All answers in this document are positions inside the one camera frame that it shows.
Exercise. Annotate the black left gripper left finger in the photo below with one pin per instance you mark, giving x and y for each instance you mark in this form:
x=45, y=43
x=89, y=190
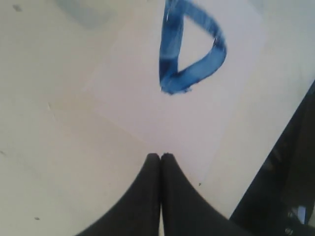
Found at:
x=137, y=212

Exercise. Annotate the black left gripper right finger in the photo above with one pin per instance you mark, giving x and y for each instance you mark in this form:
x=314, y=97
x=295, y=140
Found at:
x=185, y=212

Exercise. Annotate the white paper sheet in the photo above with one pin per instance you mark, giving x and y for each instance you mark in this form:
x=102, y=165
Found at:
x=174, y=73

